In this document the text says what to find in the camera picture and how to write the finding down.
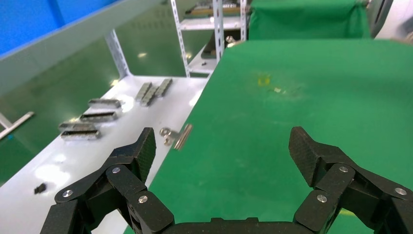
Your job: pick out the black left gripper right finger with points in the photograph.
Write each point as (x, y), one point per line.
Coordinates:
(335, 181)

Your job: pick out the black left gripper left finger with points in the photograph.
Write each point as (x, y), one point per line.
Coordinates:
(129, 187)

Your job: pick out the white shelf board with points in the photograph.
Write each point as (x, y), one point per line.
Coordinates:
(96, 151)

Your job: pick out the green table cloth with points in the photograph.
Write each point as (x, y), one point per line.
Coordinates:
(274, 135)

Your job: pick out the small black plastic piece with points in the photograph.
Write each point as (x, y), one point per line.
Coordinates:
(40, 188)

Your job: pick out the green draped background cloth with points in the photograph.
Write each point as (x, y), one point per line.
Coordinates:
(306, 19)

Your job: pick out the white robot body shell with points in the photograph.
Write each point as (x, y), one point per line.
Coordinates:
(397, 19)

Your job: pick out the white background shelving rack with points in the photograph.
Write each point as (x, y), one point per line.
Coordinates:
(219, 29)

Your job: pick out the blue plastic tray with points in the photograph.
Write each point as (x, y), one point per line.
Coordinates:
(32, 19)

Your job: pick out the grey slotted metal rail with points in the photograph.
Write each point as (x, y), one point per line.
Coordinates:
(163, 87)
(149, 97)
(143, 92)
(75, 126)
(80, 135)
(98, 116)
(105, 103)

